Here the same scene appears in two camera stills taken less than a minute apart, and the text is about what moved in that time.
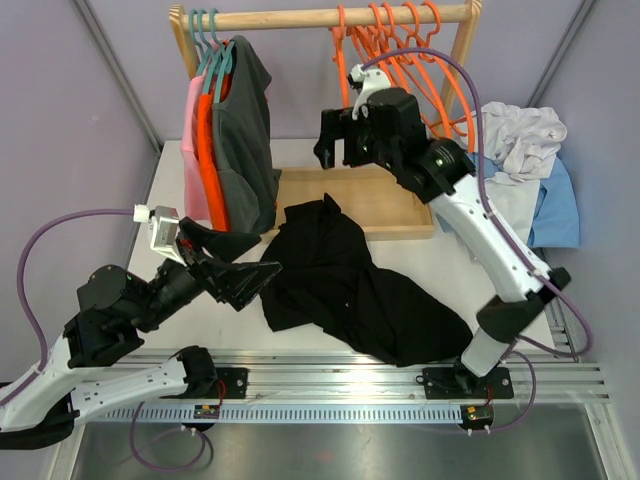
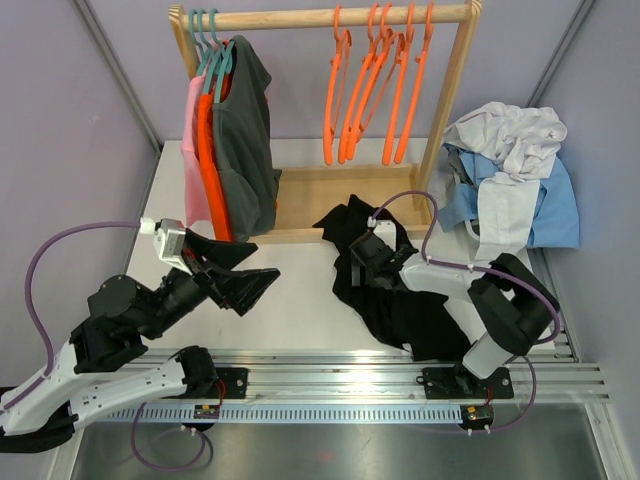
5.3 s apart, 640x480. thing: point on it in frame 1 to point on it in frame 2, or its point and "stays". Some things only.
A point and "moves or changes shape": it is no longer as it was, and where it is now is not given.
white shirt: x=520 y=148 stays
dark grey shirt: x=246 y=176 stays
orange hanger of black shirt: x=339 y=33 moves or changes shape
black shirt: x=321 y=274 moves or changes shape
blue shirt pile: x=556 y=221 stays
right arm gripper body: x=362 y=148 to x=357 y=270
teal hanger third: x=226 y=51 stays
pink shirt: x=197 y=205 stays
